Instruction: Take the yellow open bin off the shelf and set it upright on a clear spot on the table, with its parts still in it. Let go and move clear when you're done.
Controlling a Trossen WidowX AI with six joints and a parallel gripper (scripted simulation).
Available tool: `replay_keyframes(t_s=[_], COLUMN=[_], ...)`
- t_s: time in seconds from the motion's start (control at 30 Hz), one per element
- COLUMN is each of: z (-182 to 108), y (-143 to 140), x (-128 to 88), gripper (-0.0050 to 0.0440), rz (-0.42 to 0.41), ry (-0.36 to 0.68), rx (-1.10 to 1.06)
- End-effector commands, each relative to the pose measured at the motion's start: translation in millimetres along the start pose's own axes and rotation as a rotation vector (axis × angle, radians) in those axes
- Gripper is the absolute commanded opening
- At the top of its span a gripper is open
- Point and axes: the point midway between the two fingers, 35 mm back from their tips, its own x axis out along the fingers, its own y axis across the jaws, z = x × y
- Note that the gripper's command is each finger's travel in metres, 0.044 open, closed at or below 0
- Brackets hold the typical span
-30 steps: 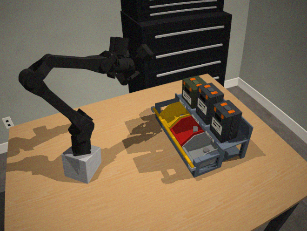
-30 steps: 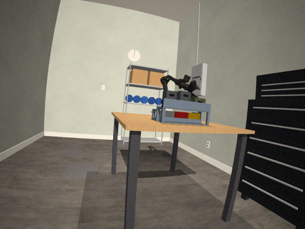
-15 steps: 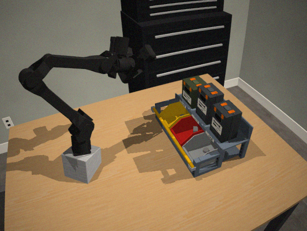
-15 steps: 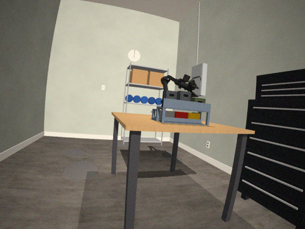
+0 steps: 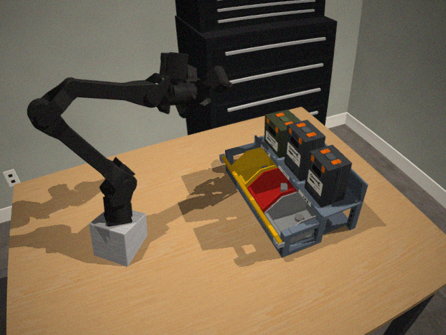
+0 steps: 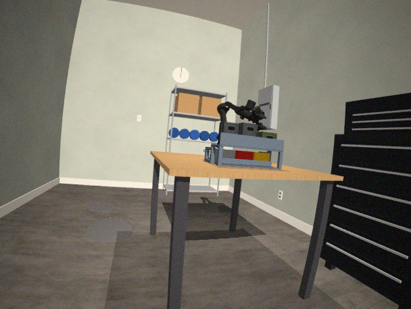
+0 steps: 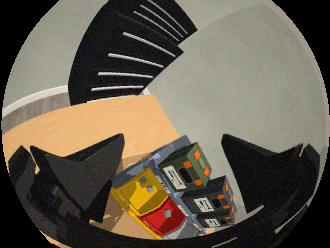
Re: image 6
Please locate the red open bin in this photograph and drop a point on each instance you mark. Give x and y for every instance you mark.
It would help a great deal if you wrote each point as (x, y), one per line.
(244, 155)

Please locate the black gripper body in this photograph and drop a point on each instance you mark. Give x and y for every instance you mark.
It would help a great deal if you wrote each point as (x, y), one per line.
(251, 116)

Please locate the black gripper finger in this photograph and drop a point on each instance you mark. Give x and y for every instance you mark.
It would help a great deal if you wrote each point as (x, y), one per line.
(261, 127)
(258, 113)

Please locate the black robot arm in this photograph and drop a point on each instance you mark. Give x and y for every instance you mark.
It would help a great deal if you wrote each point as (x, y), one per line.
(242, 111)

